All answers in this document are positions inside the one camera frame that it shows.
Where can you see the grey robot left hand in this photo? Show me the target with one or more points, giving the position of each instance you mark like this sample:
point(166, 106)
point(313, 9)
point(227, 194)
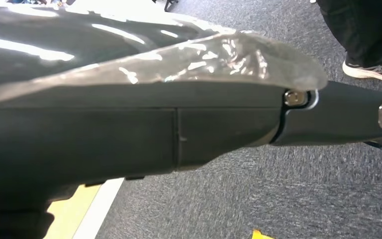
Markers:
point(112, 132)

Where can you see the person's shoe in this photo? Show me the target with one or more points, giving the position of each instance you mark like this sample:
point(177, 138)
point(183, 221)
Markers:
point(372, 73)

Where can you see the person's leg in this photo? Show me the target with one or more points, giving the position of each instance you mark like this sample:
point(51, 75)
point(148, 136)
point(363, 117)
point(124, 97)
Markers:
point(365, 26)

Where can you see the black stand leg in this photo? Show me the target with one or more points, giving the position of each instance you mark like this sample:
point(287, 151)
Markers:
point(170, 4)

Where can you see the clear plastic film wrap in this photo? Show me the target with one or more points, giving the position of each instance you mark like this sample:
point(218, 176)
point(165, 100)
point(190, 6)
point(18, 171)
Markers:
point(243, 59)

